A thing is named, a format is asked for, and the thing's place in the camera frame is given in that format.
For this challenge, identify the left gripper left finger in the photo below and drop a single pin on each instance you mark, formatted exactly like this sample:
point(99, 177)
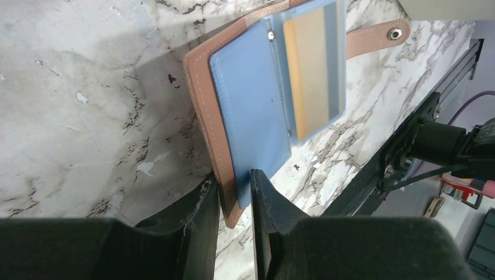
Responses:
point(178, 242)

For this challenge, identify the brown leather card holder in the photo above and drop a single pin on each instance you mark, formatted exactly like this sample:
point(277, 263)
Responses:
point(239, 84)

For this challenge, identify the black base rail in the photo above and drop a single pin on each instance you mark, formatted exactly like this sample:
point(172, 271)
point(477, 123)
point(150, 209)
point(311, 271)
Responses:
point(361, 196)

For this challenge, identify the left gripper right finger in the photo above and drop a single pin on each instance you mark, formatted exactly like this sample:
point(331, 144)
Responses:
point(290, 244)

